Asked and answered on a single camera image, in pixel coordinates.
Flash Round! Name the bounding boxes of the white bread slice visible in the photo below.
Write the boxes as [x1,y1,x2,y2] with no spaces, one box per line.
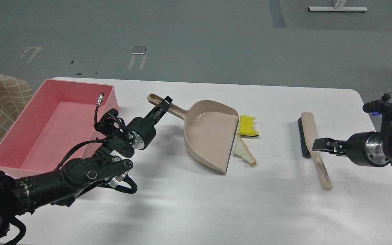
[233,133,257,166]

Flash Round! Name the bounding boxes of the silver floor socket plate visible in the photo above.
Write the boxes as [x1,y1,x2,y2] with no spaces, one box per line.
[132,46,147,55]

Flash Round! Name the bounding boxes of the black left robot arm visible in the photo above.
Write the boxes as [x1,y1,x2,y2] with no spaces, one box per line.
[0,93,173,245]

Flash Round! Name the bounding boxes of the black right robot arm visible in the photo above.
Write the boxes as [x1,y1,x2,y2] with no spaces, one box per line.
[311,98,392,167]

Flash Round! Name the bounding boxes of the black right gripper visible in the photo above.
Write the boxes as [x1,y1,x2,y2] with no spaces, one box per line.
[312,132,390,167]

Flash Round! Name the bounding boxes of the pink plastic bin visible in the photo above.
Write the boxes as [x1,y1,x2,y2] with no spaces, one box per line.
[0,79,118,179]

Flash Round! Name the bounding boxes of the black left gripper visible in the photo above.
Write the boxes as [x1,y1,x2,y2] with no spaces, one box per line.
[128,96,173,149]

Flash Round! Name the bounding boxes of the white desk foot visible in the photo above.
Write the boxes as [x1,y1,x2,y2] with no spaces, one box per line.
[308,0,368,13]

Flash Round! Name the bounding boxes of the beige plastic dustpan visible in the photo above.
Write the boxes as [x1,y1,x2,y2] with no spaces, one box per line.
[167,100,239,174]

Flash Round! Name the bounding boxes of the beige hand brush black bristles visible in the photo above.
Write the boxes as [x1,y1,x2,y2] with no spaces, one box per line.
[297,112,333,191]

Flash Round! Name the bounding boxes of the yellow sponge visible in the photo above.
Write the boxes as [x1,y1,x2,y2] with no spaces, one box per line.
[239,115,259,137]

